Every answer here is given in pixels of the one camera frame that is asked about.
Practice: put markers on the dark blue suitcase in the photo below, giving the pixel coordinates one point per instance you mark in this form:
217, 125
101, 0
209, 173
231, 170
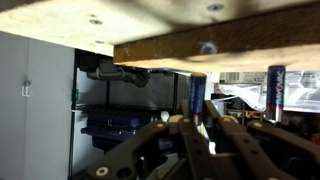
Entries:
113, 128

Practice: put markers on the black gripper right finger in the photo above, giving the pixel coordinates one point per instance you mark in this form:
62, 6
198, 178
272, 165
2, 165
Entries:
240, 146

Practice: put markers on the square wooden board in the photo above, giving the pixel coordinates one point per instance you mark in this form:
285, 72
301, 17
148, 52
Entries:
233, 36

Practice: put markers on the blue Rayovac AA battery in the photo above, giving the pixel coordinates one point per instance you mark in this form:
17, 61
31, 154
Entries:
197, 96
276, 93

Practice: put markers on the short round metal tin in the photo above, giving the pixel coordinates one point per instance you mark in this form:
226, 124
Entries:
240, 77

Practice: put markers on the black metal shelf rack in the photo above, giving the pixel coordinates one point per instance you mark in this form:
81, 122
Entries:
74, 133

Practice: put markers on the black duffel bag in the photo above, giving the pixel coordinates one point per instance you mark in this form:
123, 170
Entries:
116, 75

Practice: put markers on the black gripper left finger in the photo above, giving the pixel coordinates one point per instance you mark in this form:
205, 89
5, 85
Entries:
196, 150

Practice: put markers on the black frame wooden workbench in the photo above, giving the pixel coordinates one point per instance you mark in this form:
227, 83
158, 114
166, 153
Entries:
50, 20

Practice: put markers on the white cabinet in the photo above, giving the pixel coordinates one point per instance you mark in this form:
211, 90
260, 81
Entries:
40, 100

